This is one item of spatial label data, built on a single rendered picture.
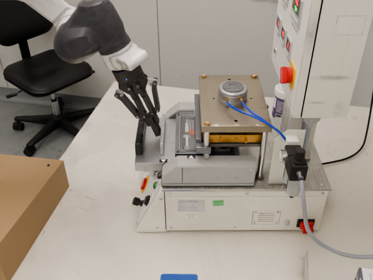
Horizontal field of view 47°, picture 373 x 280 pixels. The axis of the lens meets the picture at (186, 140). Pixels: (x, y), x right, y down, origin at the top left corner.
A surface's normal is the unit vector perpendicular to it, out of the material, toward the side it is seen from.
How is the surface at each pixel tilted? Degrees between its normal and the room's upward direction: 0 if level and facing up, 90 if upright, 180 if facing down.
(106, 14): 70
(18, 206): 5
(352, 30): 90
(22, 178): 5
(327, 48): 90
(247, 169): 90
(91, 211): 0
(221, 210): 90
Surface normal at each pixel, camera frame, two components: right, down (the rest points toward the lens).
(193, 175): 0.00, 0.60
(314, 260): 0.00, -0.80
